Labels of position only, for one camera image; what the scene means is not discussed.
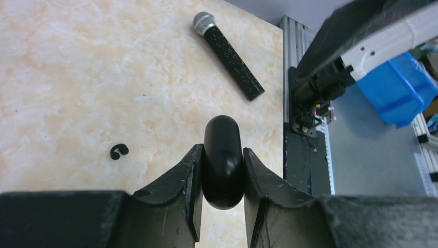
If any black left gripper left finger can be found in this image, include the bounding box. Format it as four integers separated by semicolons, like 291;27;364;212
1;144;204;247

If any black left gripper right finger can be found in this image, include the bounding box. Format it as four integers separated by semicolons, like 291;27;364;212
243;148;437;247

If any black earbud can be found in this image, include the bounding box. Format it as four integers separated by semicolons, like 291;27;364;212
109;144;129;160

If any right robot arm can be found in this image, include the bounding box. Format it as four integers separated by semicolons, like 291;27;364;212
243;1;437;247

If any blue plastic bin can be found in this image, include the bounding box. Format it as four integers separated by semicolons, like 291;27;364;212
356;52;437;128

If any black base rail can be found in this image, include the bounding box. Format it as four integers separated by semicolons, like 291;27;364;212
283;67;334;196

